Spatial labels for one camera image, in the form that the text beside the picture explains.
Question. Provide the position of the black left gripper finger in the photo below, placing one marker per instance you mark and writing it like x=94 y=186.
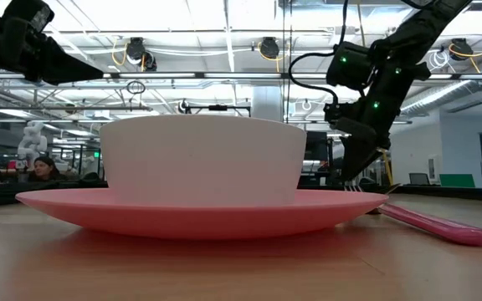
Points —
x=61 y=67

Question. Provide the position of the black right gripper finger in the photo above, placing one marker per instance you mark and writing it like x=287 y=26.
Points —
x=370 y=156
x=352 y=159

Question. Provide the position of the white small plate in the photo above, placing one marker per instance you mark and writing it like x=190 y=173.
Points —
x=203 y=159

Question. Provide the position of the red round plate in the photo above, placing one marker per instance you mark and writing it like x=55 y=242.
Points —
x=203 y=221

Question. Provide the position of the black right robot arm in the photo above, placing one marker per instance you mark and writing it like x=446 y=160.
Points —
x=425 y=21

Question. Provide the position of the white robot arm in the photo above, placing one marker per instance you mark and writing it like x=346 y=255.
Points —
x=32 y=142

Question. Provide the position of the black monitor screen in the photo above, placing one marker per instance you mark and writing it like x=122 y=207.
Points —
x=318 y=146

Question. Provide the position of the green board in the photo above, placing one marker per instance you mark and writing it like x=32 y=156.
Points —
x=456 y=180

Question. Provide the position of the white building pillar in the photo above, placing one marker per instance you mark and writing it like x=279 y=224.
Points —
x=266 y=102

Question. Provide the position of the person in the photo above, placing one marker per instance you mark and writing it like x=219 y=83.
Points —
x=46 y=169

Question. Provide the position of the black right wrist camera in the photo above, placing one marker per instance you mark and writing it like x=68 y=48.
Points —
x=337 y=113

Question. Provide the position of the silver ventilation duct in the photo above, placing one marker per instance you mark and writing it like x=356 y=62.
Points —
x=442 y=96

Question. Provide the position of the black robot rig frame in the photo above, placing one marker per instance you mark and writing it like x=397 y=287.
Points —
x=218 y=107

